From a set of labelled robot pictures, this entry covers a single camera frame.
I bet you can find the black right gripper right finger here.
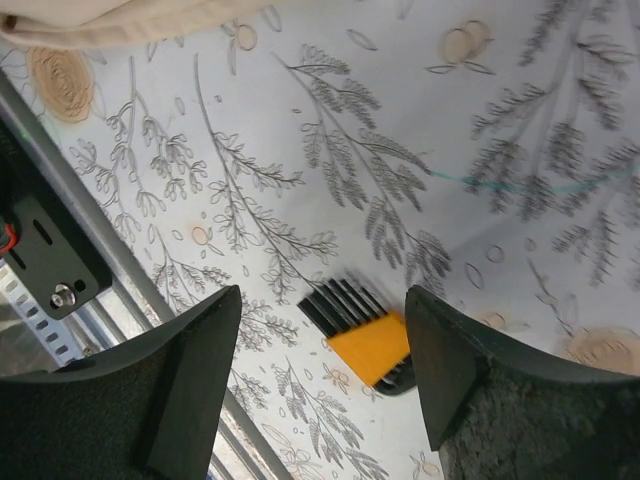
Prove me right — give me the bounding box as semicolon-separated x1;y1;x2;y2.
405;286;639;479

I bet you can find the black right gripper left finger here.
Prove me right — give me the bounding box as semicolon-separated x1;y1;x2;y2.
1;286;242;479

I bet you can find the orange hex key set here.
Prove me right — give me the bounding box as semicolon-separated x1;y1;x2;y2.
297;273;416;397

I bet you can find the beige cloth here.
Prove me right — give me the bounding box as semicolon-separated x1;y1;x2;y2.
1;0;271;50

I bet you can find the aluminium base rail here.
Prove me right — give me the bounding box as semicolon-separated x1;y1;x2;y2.
1;80;287;479

